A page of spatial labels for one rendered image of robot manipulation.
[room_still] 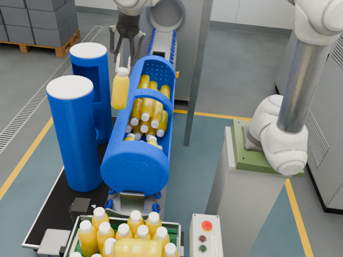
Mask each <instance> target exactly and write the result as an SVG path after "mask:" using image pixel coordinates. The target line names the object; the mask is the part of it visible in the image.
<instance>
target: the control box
mask: <svg viewBox="0 0 343 257"><path fill-rule="evenodd" d="M206 220H207V221H210V222H211V223H212V228H211V229H210V230H206V229H204V228H203V227H202V223H203V221H206ZM201 235H204V236H205V237H206V240H205V241H204V242H202V241H200V240H199V237H200V236H201ZM201 245H205V246H206V251H204V252H202V251H200V246H201ZM213 246H215V247H213ZM214 249H215V250H214ZM213 251H214V252H213ZM189 253H190V257H224V256H223V246H222V236H221V226H220V220H219V216H216V215H204V214H193V215H192V219H191V224H190V228H189ZM215 253H216V254H215Z"/></svg>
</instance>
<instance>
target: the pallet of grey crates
mask: <svg viewBox="0 0 343 257"><path fill-rule="evenodd" d="M80 38H81V37H80V30H79V27H78V19H77V14H76V6H75V0H0V44H1V43H9V44H18V45H19V47H20V51H21V53H28V52H29V51H30V50H32V49H33V48H34V47H45V48H54V49H55V52H56V57H63V56H64V55H65V54H66V53H67V52H68V51H69V50H70V49H71V47H73V45H74V44H75V43H76V42H77V41H78V40H79V39H80Z"/></svg>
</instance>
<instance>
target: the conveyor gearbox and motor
mask: <svg viewBox="0 0 343 257"><path fill-rule="evenodd" d="M71 233H72V231H70V230H61V229H47V230H46V231H45V235H44V237H43V239H42V241H41V244H40V246H39V248H38V250H37V251H36V252H37V254H38V256H39V257H47V256H48V255H51V257H60V255H59V250H60V248H61V246H67V245H68V243H69V239H70V236H71Z"/></svg>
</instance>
